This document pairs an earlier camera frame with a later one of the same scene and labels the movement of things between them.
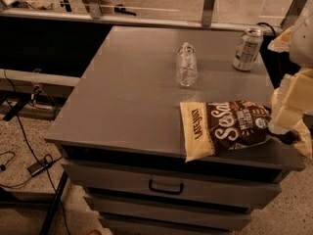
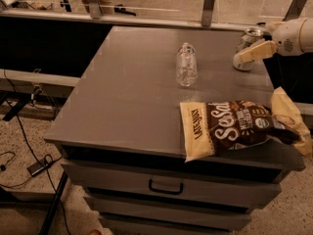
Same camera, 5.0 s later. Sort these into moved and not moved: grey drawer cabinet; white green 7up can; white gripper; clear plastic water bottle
Moved: white gripper
Not moved: clear plastic water bottle; white green 7up can; grey drawer cabinet
